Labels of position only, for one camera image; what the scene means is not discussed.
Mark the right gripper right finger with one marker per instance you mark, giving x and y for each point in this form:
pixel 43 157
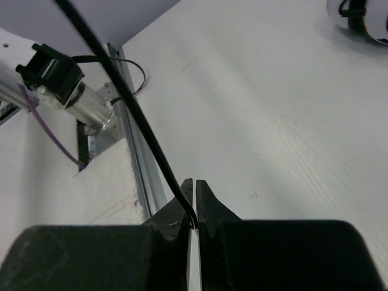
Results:
pixel 237 254

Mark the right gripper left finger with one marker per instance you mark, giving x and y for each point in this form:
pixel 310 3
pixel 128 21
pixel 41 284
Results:
pixel 150 256

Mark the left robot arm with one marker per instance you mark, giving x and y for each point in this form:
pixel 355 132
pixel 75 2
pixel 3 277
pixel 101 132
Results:
pixel 56 79

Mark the white black headphones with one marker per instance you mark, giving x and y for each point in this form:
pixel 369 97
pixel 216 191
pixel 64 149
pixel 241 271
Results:
pixel 361 16

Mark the metal table edge rail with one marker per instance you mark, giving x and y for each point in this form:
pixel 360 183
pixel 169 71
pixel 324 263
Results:
pixel 148 181

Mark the left metal base bracket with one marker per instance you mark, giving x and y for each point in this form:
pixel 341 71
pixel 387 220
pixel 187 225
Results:
pixel 113 131

